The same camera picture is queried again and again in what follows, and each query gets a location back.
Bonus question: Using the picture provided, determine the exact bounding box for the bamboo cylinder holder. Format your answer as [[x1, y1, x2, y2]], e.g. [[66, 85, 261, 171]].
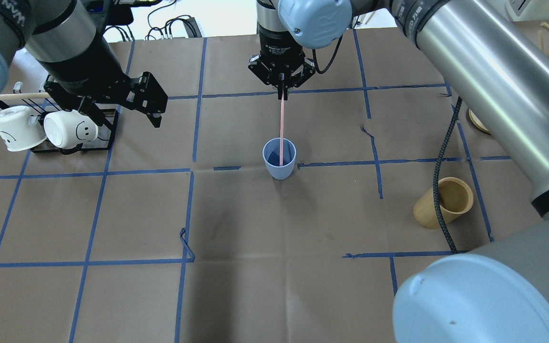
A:
[[412, 177, 474, 229]]

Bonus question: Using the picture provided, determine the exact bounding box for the black wire mug rack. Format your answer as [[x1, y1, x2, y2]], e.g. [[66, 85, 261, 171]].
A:
[[0, 81, 119, 155]]

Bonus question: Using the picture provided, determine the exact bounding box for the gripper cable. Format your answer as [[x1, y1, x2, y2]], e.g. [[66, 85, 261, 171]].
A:
[[433, 97, 464, 254]]

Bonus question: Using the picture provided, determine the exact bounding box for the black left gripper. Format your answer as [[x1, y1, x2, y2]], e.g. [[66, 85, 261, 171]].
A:
[[36, 29, 168, 130]]

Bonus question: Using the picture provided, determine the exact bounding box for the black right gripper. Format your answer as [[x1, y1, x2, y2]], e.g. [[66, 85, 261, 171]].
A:
[[248, 27, 316, 101]]

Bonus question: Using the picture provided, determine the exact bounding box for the white mug with handle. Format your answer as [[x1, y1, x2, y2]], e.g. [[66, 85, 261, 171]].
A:
[[0, 106, 47, 152]]

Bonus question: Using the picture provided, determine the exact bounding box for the white smiley mug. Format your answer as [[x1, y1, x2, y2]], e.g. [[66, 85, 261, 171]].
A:
[[43, 110, 98, 149]]

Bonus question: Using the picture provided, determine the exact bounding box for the pink chopstick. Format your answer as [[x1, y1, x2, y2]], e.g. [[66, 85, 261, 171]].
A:
[[279, 97, 285, 167]]

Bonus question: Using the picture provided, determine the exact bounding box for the light blue plastic cup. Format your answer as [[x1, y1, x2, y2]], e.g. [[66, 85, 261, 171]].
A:
[[262, 137, 297, 180]]

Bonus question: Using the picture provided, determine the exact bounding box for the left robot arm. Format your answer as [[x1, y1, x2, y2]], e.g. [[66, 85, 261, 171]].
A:
[[0, 0, 168, 128]]

